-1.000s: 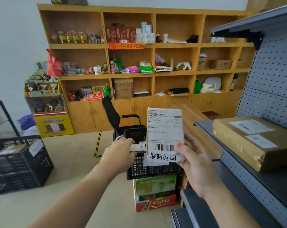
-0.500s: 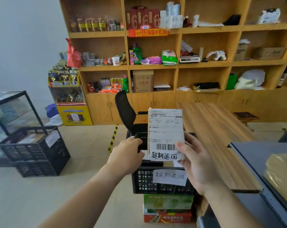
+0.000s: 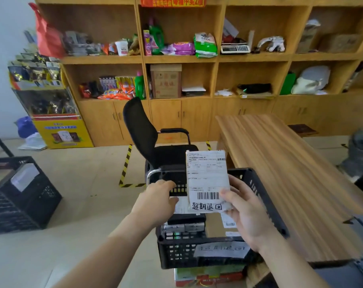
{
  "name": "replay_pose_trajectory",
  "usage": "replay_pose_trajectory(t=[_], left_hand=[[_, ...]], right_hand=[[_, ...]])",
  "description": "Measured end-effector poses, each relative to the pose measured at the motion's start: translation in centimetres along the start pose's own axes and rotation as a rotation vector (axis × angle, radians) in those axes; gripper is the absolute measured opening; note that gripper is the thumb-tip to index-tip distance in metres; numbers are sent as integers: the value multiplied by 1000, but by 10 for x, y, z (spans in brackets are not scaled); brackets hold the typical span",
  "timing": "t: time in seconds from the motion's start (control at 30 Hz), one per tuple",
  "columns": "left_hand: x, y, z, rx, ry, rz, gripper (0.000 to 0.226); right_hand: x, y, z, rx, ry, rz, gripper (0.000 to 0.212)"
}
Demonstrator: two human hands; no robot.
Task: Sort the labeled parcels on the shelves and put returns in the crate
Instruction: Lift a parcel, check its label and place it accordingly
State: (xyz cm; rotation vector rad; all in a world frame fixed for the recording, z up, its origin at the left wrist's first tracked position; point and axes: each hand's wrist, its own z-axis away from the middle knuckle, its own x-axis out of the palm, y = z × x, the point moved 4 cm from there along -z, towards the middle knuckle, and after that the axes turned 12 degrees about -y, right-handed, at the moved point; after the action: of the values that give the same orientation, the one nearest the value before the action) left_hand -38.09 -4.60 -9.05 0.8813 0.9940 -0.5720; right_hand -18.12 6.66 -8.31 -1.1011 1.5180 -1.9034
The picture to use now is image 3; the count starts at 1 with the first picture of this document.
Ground pink packet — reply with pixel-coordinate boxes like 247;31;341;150
143;30;152;56

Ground small white box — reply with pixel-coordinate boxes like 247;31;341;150
184;222;206;233
163;223;185;234

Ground person's left forearm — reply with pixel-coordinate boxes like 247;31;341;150
54;211;153;288

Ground white figurine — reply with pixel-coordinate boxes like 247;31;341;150
257;36;286;53

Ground brown cardboard box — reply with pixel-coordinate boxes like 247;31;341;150
186;150;232;213
205;212;243;238

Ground wooden wall cabinet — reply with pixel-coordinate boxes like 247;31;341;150
34;0;363;147

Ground handwritten white paper label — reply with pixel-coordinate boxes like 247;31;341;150
193;241;251;259

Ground yellow display stand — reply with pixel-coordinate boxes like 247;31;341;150
8;53;94;150

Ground white electronic scale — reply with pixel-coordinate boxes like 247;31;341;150
220;19;255;54

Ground small flat cardboard carton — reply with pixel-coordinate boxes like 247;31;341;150
318;33;363;54

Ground dark brown flat case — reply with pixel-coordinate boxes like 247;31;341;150
288;124;319;138

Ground black yellow bundle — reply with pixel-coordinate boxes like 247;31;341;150
237;83;274;98

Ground red yellow banner strip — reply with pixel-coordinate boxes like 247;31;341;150
140;0;207;8

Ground upright cardboard carton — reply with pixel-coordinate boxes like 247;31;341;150
150;63;183;99

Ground green red printed carton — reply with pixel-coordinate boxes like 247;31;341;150
174;264;247;288

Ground tall brown carton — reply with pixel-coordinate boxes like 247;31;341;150
297;19;321;54

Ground wooden desk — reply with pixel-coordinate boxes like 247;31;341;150
216;114;363;264

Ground person's right hand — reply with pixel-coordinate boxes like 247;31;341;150
219;174;279;252

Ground white plastic bag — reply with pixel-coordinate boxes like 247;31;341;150
18;132;47;152

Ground blue bag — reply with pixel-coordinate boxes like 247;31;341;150
15;116;39;139

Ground white cloth bag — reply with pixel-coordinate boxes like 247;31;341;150
291;66;331;96

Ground person's left hand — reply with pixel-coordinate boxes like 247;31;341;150
130;180;179;228

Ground black box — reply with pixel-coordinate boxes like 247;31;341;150
166;196;207;226

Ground black bottle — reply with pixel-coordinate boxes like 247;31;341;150
343;61;363;93

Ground purple packets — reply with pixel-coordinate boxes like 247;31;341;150
162;42;196;56

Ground green bottle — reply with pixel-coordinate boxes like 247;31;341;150
135;71;146;100

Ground pile of red snack packets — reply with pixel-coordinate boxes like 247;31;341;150
79;76;136;101

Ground tall green packet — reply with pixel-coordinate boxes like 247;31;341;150
148;18;165;55

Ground green white bag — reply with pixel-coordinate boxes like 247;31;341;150
194;32;219;59

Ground black mesh office chair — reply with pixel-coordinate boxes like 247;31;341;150
123;97;199;185

